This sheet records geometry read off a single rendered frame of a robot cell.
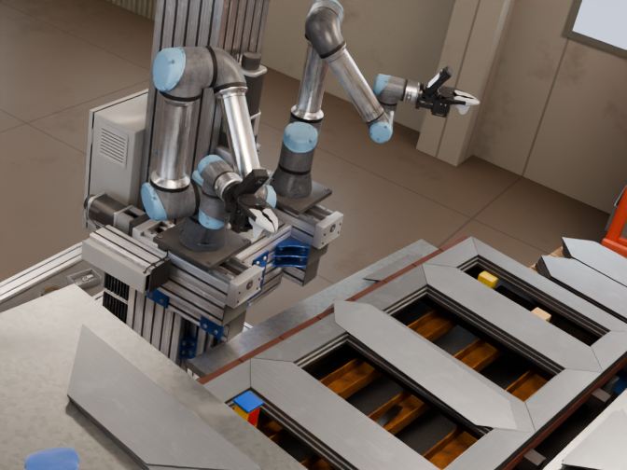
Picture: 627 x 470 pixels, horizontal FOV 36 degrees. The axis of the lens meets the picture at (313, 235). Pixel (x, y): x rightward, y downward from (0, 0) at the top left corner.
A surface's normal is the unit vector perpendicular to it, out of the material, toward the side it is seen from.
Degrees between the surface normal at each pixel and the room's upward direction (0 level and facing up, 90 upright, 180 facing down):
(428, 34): 90
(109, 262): 90
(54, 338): 0
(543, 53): 90
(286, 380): 0
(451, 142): 90
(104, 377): 0
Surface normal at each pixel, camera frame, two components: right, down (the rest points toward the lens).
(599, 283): 0.18, -0.83
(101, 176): -0.54, 0.36
